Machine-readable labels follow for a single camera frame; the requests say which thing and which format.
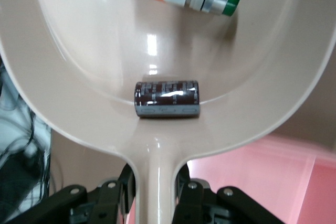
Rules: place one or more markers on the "pink plastic bin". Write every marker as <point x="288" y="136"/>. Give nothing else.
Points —
<point x="262" y="176"/>

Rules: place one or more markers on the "dark cylindrical capacitor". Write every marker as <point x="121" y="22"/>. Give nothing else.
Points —
<point x="168" y="98"/>

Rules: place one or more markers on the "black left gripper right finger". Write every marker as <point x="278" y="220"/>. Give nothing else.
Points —
<point x="210" y="208"/>

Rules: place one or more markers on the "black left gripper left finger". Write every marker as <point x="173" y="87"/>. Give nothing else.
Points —
<point x="78" y="205"/>

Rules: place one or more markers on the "beige plastic dustpan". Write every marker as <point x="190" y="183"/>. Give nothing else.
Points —
<point x="105" y="51"/>

